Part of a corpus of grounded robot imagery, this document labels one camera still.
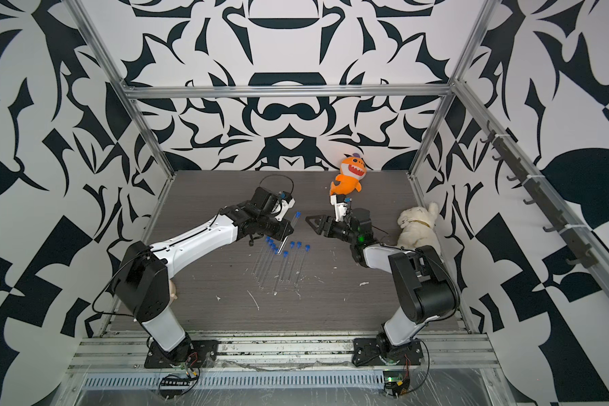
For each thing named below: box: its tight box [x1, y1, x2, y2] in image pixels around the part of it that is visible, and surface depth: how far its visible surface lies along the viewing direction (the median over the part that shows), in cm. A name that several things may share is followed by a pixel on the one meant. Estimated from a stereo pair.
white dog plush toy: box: [396, 202, 442, 255], surface depth 96 cm
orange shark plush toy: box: [329, 152, 368, 196], surface depth 114 cm
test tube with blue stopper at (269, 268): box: [258, 246, 280, 290], surface depth 92 cm
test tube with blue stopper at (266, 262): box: [256, 240, 276, 286], surface depth 93 cm
